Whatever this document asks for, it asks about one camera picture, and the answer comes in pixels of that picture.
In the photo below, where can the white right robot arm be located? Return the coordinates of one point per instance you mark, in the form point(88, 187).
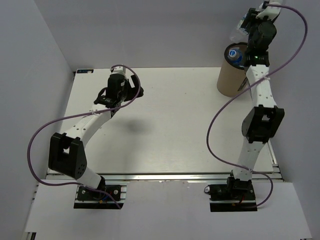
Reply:
point(265, 117)

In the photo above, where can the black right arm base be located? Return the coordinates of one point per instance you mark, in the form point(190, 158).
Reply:
point(233, 196)

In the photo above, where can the blue-label bottle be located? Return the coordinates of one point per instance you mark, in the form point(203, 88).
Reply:
point(235, 56)

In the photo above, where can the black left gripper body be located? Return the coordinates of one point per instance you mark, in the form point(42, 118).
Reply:
point(123, 95)

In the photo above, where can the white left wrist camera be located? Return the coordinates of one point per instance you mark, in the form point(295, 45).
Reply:
point(120, 70)

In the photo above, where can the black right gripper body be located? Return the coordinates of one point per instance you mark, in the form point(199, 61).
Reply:
point(250, 42)

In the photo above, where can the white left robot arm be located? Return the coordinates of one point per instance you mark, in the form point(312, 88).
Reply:
point(67, 150)

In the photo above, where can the small blue table label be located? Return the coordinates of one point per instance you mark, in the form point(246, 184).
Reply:
point(84, 71)

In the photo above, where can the green-label bottle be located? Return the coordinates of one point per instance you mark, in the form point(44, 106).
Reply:
point(238, 33)

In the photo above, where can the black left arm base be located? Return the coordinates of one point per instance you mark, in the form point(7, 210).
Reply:
point(92, 200)

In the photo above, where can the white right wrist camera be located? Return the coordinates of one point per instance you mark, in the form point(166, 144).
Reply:
point(269, 12)

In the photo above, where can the brown cylindrical paper bin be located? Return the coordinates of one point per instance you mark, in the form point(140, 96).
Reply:
point(232, 78)

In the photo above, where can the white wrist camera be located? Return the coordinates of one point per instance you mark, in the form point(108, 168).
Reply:
point(120, 70)
point(269, 12)

